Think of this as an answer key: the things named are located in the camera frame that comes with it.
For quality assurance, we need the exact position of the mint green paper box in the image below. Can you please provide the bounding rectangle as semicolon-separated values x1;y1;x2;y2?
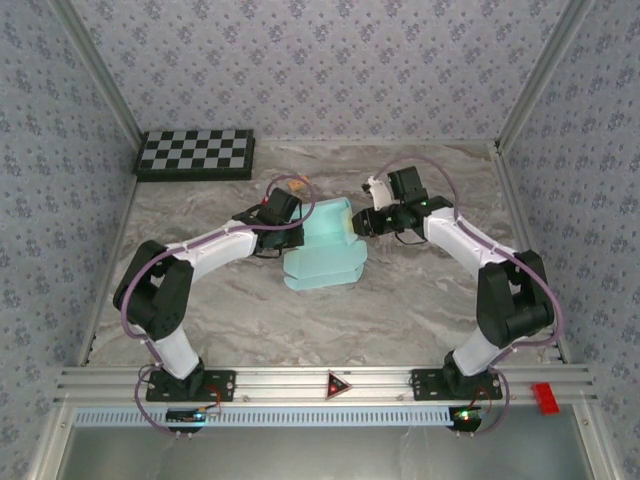
282;196;369;291

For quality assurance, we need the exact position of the black and white checkerboard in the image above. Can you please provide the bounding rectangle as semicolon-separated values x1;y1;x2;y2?
132;128;257;182

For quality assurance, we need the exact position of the red triangle badge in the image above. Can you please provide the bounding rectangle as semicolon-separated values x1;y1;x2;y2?
325;370;352;401

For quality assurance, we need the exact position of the grey metal shelf sheet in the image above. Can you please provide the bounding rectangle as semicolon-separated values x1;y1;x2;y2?
59;424;594;480

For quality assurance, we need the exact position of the red rectangular block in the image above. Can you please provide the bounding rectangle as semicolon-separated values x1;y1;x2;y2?
530;382;561;416

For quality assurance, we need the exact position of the aluminium table side rail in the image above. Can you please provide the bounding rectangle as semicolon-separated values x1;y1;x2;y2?
489;142;571;366
74;177;141;369

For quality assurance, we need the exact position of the aluminium frame post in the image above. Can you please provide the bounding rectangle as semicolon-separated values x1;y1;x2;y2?
49;0;146;146
494;0;599;147

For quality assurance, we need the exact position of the aluminium mounting rail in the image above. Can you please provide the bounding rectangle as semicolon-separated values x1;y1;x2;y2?
53;364;599;406

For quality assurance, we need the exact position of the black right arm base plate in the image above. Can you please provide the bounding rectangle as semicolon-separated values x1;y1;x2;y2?
410;368;503;403

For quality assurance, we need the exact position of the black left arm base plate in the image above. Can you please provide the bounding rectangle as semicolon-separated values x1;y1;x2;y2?
145;368;237;403

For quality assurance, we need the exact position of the slotted white cable duct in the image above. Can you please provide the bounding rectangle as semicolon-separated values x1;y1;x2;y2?
73;405;456;429

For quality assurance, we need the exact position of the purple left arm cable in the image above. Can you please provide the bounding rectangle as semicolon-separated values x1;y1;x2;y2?
122;172;316;439

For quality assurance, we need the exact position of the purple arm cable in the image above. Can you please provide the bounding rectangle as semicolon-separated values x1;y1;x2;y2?
122;172;316;439
374;154;566;436

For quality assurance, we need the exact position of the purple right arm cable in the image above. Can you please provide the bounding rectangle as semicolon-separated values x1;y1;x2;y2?
374;154;566;436

